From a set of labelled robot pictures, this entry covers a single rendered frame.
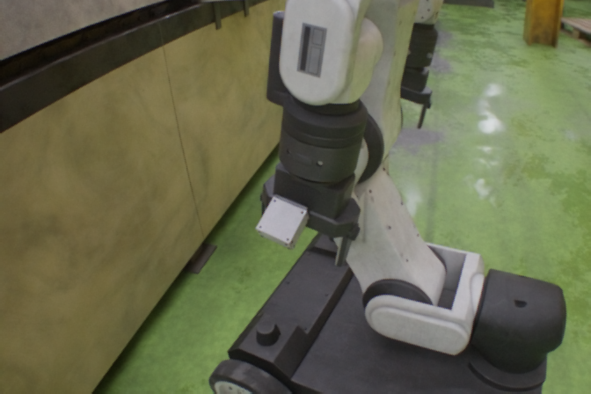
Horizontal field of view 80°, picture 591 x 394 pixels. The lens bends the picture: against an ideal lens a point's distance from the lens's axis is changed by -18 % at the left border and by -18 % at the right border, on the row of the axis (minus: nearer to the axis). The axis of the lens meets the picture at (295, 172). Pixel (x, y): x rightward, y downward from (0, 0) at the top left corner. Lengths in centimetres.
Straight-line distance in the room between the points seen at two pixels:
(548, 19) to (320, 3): 421
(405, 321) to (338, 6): 58
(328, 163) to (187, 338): 85
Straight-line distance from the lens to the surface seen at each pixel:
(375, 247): 75
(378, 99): 61
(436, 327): 77
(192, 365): 113
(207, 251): 142
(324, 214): 48
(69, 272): 90
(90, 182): 90
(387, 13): 55
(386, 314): 78
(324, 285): 99
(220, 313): 122
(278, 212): 47
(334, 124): 40
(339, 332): 93
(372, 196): 70
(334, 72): 36
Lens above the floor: 91
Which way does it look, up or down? 31 degrees down
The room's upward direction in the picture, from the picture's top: 5 degrees counter-clockwise
